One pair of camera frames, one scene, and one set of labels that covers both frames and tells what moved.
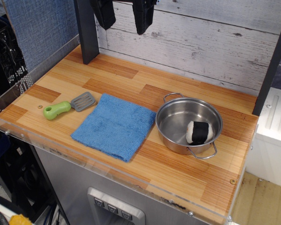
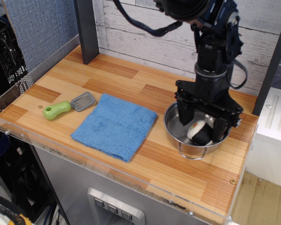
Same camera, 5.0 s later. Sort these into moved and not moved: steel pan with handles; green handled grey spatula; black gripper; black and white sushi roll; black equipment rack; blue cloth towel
Moved: black gripper; steel pan with handles
Not moved: black and white sushi roll; black equipment rack; green handled grey spatula; blue cloth towel
